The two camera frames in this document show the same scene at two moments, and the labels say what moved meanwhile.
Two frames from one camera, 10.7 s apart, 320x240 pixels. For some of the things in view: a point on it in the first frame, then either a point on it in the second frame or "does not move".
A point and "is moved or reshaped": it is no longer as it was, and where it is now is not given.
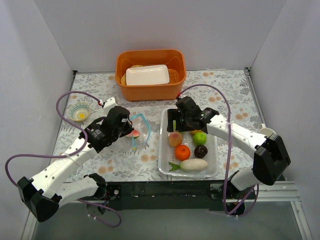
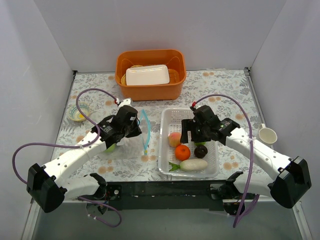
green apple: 174,125 to 110,149
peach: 175,139 does not move
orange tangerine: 182,152 does not move
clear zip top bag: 141,125 is moved or reshaped
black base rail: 176,195 does not move
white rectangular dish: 153,74 does not move
